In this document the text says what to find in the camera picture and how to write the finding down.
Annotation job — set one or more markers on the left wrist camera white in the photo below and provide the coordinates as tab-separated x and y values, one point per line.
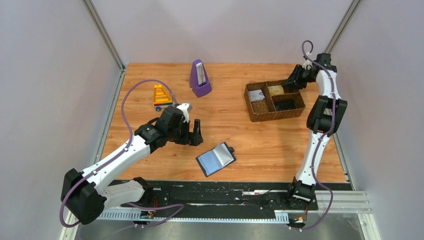
185	108

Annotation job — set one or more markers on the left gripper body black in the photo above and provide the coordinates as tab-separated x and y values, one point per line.
180	134

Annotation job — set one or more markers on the yellow gold card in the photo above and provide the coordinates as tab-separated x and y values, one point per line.
275	90

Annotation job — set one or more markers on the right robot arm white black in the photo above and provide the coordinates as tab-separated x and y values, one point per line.
323	121

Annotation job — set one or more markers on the yellow toy on wheels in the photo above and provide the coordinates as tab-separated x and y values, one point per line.
162	98

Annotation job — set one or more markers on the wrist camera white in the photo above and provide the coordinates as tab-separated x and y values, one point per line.
307	65
185	108

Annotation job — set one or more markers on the brown wicker divided basket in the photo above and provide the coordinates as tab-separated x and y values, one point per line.
264	110

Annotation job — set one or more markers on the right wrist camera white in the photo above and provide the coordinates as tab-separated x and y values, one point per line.
307	65

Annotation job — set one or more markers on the white silver card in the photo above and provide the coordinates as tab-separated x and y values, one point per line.
256	95

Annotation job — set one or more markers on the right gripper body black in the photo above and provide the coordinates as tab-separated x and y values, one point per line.
304	74

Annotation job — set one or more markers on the blue leather card holder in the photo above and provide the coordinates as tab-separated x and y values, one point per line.
216	159

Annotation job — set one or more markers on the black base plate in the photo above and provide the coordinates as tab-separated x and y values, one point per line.
221	199

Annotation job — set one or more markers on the purple metronome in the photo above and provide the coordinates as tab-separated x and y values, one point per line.
199	81

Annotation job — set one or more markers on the black card with stripe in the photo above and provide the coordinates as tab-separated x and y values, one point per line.
284	105

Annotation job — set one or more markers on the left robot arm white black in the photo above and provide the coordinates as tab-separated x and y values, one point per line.
87	193

